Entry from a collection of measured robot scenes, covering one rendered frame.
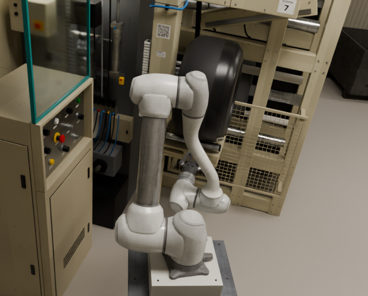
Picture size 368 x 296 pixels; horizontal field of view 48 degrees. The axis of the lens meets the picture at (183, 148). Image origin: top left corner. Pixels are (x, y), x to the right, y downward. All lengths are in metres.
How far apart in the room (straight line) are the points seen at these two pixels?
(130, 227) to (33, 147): 0.56
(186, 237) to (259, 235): 1.62
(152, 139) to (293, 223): 2.05
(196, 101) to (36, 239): 1.14
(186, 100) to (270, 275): 1.72
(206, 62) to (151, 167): 0.75
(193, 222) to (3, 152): 0.92
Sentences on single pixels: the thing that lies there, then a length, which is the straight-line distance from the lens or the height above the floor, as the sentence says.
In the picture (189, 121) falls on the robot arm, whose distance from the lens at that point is 1.77.
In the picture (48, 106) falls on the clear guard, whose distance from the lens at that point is 1.96.
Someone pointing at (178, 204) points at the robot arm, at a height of 0.93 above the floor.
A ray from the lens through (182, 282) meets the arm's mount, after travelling 1.89.
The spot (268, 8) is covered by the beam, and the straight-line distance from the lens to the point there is 2.50.
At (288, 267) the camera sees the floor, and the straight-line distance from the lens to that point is 3.18.
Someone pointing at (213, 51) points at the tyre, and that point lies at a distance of 2.29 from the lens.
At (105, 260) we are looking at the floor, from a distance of 2.97.
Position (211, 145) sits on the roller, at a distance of 2.48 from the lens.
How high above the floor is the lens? 2.22
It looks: 33 degrees down
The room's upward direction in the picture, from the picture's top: 8 degrees clockwise
